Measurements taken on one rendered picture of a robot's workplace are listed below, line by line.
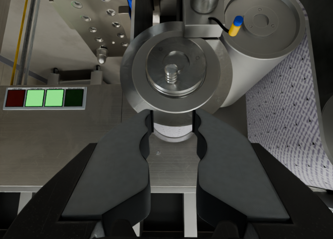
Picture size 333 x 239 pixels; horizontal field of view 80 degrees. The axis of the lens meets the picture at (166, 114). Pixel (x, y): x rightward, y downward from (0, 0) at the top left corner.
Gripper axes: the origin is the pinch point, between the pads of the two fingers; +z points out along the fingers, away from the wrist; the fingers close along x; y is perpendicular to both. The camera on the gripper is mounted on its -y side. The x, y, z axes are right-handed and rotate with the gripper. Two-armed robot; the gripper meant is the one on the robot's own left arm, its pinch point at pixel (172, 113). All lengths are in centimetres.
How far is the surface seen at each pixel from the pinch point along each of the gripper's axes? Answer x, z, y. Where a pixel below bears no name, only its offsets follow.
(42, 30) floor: -141, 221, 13
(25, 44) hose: -60, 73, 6
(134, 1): -5.5, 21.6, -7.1
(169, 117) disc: -0.4, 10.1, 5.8
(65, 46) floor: -134, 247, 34
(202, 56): 3.6, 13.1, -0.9
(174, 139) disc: 0.5, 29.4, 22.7
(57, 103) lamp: -34, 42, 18
